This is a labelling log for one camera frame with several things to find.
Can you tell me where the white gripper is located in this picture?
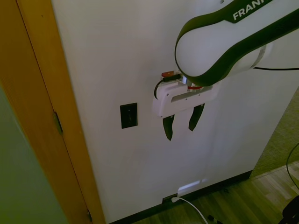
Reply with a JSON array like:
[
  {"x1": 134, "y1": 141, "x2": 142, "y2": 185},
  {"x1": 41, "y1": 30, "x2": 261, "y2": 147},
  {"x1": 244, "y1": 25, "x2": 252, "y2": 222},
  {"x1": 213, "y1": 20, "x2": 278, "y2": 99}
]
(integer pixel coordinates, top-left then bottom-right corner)
[{"x1": 152, "y1": 82, "x2": 222, "y2": 141}]

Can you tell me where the black wall light switch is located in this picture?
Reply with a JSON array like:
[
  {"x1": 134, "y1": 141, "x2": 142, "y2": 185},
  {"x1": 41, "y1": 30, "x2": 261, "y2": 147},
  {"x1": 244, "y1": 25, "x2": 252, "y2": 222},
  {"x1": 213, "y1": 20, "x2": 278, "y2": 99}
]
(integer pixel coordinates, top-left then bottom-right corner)
[{"x1": 120, "y1": 102, "x2": 138, "y2": 129}]

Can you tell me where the brass door hinge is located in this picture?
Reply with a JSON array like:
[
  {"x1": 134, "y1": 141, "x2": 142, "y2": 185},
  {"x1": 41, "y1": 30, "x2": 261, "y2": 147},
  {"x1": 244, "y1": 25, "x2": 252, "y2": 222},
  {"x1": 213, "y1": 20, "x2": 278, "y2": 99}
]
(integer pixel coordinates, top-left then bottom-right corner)
[{"x1": 53, "y1": 112, "x2": 64, "y2": 136}]

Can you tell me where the wrist camera with red top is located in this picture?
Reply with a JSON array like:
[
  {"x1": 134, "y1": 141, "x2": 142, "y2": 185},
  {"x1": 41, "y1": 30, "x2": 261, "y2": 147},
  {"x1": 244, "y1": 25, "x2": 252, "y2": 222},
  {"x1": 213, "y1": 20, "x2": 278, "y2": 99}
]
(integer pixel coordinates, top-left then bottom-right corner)
[{"x1": 161, "y1": 70, "x2": 183, "y2": 83}]

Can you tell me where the black stand base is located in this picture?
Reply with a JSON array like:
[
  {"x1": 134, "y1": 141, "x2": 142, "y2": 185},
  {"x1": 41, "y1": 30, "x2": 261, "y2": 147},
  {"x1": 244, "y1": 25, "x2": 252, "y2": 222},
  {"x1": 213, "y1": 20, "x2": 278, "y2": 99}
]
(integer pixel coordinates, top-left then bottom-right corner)
[{"x1": 279, "y1": 195, "x2": 299, "y2": 224}]

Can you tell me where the wooden door frame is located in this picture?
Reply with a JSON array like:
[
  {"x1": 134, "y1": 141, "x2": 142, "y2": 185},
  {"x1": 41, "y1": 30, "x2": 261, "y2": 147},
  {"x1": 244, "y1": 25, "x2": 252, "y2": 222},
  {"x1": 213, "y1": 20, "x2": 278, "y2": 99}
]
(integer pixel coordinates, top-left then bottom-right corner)
[{"x1": 0, "y1": 0, "x2": 106, "y2": 224}]

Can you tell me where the black wall outlet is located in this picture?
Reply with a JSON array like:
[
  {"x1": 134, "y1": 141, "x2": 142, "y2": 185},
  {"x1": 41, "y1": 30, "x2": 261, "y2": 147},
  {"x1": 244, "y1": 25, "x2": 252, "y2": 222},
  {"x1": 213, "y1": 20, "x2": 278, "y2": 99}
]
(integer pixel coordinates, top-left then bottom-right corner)
[{"x1": 162, "y1": 194, "x2": 178, "y2": 204}]

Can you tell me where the black baseboard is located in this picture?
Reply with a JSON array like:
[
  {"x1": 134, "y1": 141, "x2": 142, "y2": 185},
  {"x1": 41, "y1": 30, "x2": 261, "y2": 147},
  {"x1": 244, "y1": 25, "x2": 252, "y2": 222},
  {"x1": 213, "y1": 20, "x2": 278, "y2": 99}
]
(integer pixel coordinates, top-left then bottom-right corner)
[{"x1": 107, "y1": 169, "x2": 253, "y2": 224}]

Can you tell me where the black camera cable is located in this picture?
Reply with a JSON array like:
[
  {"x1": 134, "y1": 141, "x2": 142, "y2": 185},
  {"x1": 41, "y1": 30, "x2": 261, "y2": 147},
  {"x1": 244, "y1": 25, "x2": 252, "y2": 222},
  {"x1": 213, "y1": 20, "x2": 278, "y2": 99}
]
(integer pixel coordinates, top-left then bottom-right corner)
[{"x1": 153, "y1": 79, "x2": 165, "y2": 100}]

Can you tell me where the white power cable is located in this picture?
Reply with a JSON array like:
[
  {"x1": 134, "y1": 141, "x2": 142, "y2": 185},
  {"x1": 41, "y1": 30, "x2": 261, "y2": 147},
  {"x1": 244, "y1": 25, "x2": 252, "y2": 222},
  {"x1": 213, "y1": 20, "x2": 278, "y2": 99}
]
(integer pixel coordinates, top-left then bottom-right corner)
[{"x1": 171, "y1": 196, "x2": 209, "y2": 224}]

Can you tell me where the pale green door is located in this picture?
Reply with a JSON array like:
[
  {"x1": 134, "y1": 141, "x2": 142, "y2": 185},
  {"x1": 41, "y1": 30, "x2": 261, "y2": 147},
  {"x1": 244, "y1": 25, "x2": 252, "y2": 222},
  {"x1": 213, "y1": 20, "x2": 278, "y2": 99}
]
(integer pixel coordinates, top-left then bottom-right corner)
[{"x1": 0, "y1": 82, "x2": 71, "y2": 224}]

